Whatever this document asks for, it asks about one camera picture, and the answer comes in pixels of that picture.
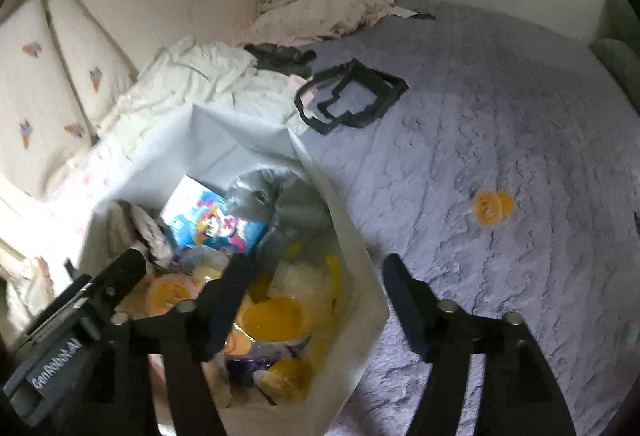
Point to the cream printed pillow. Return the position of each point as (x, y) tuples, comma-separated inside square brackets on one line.
[(35, 105), (85, 45)]

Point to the white crumpled cloth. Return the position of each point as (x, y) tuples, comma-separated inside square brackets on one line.
[(185, 75)]

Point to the beige striped pouch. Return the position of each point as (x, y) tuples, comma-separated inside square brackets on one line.
[(135, 226)]

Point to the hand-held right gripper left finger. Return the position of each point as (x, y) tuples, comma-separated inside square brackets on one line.
[(235, 286)]

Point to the white paper bag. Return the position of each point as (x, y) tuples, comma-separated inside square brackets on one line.
[(240, 140)]

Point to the crumpled floral cloth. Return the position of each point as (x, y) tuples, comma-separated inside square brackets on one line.
[(330, 0)]

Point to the dark cloth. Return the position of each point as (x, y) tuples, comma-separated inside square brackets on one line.
[(280, 56)]

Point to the yellow jelly cup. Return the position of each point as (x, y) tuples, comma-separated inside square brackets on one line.
[(170, 291), (492, 208), (287, 376), (275, 316)]

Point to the green pillow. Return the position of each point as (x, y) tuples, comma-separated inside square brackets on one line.
[(617, 65)]

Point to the purple blanket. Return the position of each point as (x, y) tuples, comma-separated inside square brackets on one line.
[(500, 115)]

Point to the blue carton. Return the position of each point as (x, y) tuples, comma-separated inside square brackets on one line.
[(215, 226)]

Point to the silver foil bag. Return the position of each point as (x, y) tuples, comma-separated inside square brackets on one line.
[(260, 196)]

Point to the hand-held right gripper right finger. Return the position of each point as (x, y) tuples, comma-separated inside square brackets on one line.
[(400, 296)]

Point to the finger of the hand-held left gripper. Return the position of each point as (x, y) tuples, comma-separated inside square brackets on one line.
[(125, 276)]

